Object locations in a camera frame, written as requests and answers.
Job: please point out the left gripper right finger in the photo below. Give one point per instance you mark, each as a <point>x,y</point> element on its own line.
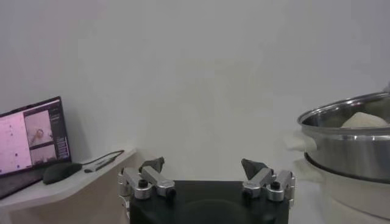
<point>260,179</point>

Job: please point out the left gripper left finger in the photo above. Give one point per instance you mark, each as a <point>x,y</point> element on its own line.
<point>155,179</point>

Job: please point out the white side desk with mouse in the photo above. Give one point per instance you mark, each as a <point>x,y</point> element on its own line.
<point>61,192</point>

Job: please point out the black open laptop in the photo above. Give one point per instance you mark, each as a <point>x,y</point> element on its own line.
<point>18,143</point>

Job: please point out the cream electric cooking pot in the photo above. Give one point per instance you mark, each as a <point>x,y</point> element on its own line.
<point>350,198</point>

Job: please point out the grey usb hub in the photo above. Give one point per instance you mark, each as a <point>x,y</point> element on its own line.
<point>99,165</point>

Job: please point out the white steamed baozi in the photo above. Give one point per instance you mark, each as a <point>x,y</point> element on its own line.
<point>364,121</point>

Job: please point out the black computer mouse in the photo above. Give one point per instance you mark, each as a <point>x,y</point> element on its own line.
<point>61,172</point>

